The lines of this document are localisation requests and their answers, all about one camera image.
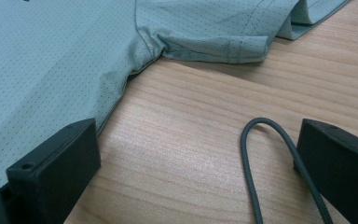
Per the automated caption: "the dark grey cord loop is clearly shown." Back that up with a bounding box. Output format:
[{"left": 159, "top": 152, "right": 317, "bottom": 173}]
[{"left": 240, "top": 117, "right": 334, "bottom": 224}]

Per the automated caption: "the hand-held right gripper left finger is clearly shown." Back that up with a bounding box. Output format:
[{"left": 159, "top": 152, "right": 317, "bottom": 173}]
[{"left": 7, "top": 118, "right": 102, "bottom": 224}]

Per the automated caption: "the green t-shirt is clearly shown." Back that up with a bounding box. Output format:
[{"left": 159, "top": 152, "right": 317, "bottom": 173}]
[{"left": 0, "top": 0, "right": 352, "bottom": 188}]

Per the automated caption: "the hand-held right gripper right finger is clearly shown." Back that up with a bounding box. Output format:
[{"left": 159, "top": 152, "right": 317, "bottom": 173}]
[{"left": 293, "top": 118, "right": 358, "bottom": 224}]

